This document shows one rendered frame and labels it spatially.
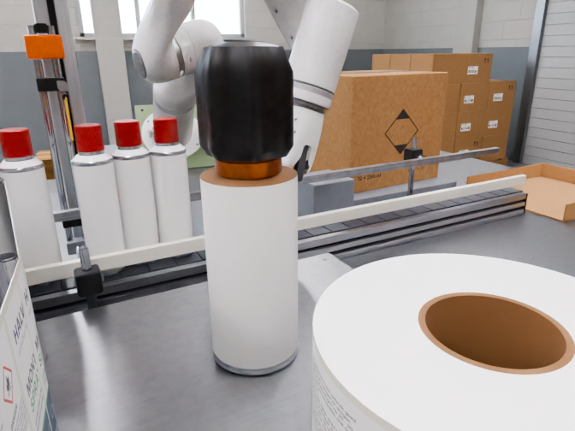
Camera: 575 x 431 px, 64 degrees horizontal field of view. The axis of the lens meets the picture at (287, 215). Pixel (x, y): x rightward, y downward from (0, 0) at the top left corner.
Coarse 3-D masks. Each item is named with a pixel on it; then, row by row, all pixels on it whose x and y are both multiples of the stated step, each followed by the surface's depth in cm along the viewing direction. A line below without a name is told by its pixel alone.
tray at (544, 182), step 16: (480, 176) 118; (496, 176) 121; (528, 176) 128; (544, 176) 129; (560, 176) 125; (528, 192) 115; (544, 192) 115; (560, 192) 115; (528, 208) 104; (544, 208) 104; (560, 208) 103
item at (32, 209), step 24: (24, 144) 56; (0, 168) 56; (24, 168) 56; (24, 192) 57; (48, 192) 60; (24, 216) 58; (48, 216) 60; (24, 240) 59; (48, 240) 60; (24, 264) 60
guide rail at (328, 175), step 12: (432, 156) 96; (444, 156) 97; (456, 156) 98; (468, 156) 100; (348, 168) 87; (360, 168) 87; (372, 168) 89; (384, 168) 90; (396, 168) 91; (312, 180) 83; (192, 192) 73; (60, 216) 65; (72, 216) 65
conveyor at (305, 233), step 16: (496, 192) 99; (512, 192) 99; (416, 208) 90; (432, 208) 90; (336, 224) 82; (352, 224) 82; (368, 224) 82; (192, 256) 70; (128, 272) 65; (144, 272) 65; (32, 288) 61; (48, 288) 61; (64, 288) 61
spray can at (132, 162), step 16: (128, 128) 61; (128, 144) 62; (128, 160) 62; (144, 160) 63; (128, 176) 62; (144, 176) 64; (128, 192) 63; (144, 192) 64; (128, 208) 64; (144, 208) 65; (128, 224) 65; (144, 224) 65; (128, 240) 66; (144, 240) 66
